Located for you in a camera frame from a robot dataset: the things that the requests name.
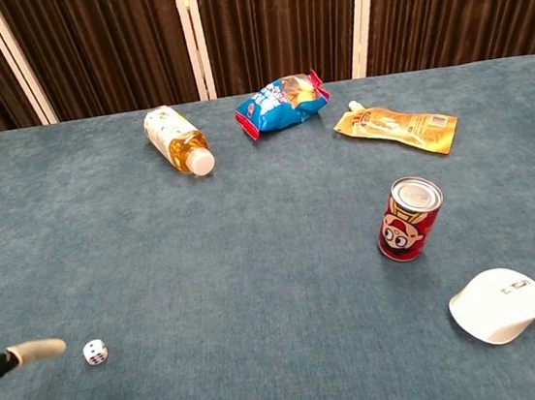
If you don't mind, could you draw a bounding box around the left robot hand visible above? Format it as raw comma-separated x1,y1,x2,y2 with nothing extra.
0,336,72,387

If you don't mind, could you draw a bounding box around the white computer mouse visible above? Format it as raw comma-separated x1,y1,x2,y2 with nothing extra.
444,262,535,351

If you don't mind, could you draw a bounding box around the yellow spouted sauce pouch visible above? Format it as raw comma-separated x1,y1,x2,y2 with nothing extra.
330,87,463,169

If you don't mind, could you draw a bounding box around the blue tablecloth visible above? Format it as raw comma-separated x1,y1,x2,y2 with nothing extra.
0,53,535,400

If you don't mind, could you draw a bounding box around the red cartoon drink can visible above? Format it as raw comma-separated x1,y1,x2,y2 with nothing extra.
369,172,452,265

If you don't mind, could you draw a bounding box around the yellow tea plastic bottle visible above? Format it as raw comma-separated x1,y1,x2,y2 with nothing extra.
140,99,218,183

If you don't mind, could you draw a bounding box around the blue chips bag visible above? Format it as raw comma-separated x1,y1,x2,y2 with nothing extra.
231,68,336,143

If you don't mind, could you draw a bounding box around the white die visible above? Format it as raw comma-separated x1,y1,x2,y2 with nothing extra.
80,337,110,368

